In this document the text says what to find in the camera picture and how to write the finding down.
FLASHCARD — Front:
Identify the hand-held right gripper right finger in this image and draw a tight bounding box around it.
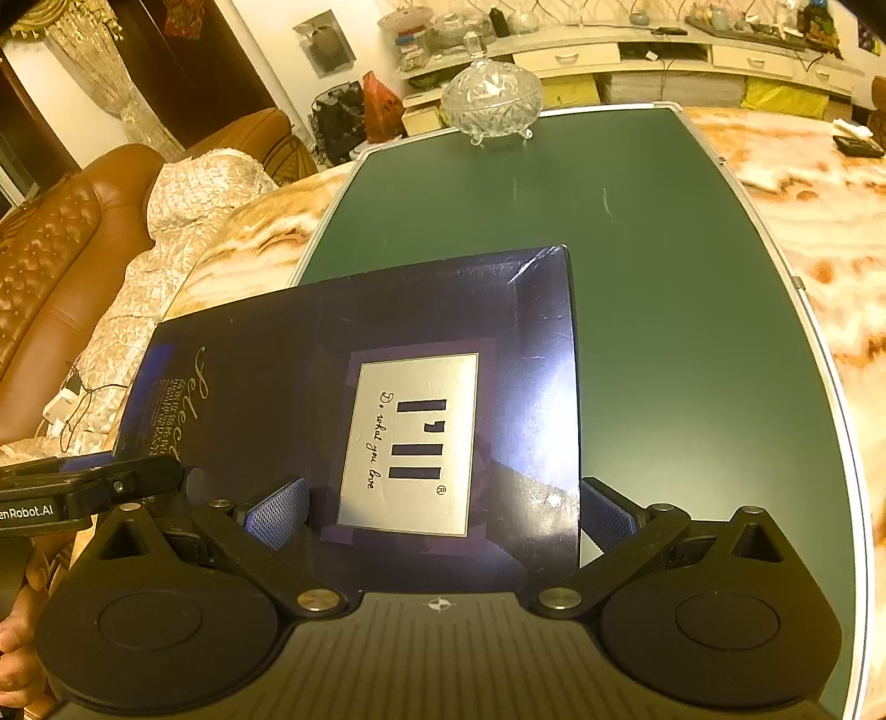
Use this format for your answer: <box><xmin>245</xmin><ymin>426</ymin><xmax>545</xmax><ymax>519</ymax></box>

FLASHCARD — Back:
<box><xmin>532</xmin><ymin>477</ymin><xmax>790</xmax><ymax>620</ymax></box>

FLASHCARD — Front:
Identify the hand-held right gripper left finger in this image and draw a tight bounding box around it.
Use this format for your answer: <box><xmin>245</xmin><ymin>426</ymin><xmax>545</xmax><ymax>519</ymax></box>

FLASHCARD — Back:
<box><xmin>86</xmin><ymin>476</ymin><xmax>347</xmax><ymax>620</ymax></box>

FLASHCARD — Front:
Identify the dark blue box lid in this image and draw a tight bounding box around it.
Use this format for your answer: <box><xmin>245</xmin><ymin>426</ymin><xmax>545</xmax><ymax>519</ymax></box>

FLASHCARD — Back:
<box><xmin>114</xmin><ymin>244</ymin><xmax>583</xmax><ymax>596</ymax></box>

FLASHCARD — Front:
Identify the green desktop board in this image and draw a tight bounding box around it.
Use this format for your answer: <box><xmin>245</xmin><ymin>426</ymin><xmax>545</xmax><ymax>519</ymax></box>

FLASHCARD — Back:
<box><xmin>289</xmin><ymin>102</ymin><xmax>873</xmax><ymax>720</ymax></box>

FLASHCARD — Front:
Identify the person's left hand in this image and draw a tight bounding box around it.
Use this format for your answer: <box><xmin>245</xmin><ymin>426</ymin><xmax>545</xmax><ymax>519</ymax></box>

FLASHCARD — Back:
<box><xmin>0</xmin><ymin>592</ymin><xmax>56</xmax><ymax>720</ymax></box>

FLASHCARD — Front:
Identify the white power strip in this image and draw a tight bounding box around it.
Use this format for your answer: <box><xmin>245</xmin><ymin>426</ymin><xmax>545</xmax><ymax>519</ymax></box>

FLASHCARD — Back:
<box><xmin>43</xmin><ymin>388</ymin><xmax>84</xmax><ymax>425</ymax></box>

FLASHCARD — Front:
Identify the brown leather sofa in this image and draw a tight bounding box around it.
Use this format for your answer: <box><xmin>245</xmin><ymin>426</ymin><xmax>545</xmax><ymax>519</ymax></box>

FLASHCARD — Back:
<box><xmin>0</xmin><ymin>107</ymin><xmax>320</xmax><ymax>444</ymax></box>

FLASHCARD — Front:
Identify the white quilted sofa cover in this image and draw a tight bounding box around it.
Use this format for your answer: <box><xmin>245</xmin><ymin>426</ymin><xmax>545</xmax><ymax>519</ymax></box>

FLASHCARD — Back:
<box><xmin>42</xmin><ymin>152</ymin><xmax>278</xmax><ymax>451</ymax></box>

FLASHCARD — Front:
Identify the black mesh bag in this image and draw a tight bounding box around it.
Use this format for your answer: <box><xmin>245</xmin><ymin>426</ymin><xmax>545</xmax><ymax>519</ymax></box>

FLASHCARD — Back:
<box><xmin>309</xmin><ymin>83</ymin><xmax>368</xmax><ymax>163</ymax></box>

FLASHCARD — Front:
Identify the beaded curtain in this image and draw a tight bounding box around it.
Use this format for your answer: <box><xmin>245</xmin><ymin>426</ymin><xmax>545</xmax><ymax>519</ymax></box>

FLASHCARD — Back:
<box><xmin>14</xmin><ymin>0</ymin><xmax>184</xmax><ymax>160</ymax></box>

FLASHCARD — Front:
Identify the red plastic bag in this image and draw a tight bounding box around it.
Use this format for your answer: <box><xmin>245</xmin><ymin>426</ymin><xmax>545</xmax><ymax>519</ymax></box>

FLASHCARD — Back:
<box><xmin>362</xmin><ymin>71</ymin><xmax>406</xmax><ymax>143</ymax></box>

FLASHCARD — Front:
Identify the cut glass candy bowl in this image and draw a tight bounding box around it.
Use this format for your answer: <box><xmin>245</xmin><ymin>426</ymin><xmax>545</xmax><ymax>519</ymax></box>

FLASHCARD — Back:
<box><xmin>440</xmin><ymin>31</ymin><xmax>543</xmax><ymax>146</ymax></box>

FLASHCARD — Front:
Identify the dark wooden door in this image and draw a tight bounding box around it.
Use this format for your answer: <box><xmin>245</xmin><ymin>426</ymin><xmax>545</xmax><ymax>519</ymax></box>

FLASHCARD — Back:
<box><xmin>135</xmin><ymin>0</ymin><xmax>278</xmax><ymax>150</ymax></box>

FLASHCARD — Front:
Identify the black remote control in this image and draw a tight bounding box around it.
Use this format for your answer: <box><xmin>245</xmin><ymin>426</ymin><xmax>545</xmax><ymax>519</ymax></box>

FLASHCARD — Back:
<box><xmin>832</xmin><ymin>133</ymin><xmax>886</xmax><ymax>159</ymax></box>

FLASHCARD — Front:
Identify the white TV cabinet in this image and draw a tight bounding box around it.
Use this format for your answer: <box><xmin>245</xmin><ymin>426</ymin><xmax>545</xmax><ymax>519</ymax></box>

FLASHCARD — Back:
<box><xmin>398</xmin><ymin>20</ymin><xmax>866</xmax><ymax>112</ymax></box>

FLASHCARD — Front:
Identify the brown leather armchair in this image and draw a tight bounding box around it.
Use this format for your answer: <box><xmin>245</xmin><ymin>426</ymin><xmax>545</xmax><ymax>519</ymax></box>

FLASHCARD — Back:
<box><xmin>854</xmin><ymin>76</ymin><xmax>886</xmax><ymax>126</ymax></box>

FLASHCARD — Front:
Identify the glass fruit stand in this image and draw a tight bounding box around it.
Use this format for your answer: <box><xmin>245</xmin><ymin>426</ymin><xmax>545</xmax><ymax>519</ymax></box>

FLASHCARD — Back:
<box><xmin>377</xmin><ymin>3</ymin><xmax>444</xmax><ymax>70</ymax></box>

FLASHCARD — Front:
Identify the tray of ornaments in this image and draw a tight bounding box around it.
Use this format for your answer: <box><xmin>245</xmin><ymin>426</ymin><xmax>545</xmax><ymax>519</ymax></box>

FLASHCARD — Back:
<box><xmin>685</xmin><ymin>0</ymin><xmax>842</xmax><ymax>53</ymax></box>

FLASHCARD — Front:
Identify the black cable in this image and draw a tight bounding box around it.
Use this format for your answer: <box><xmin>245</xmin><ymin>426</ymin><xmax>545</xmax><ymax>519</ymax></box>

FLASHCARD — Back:
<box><xmin>59</xmin><ymin>367</ymin><xmax>132</xmax><ymax>451</ymax></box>

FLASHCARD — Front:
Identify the grey wall picture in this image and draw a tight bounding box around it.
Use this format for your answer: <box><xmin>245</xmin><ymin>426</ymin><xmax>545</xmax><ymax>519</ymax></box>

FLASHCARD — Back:
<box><xmin>294</xmin><ymin>10</ymin><xmax>357</xmax><ymax>77</ymax></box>

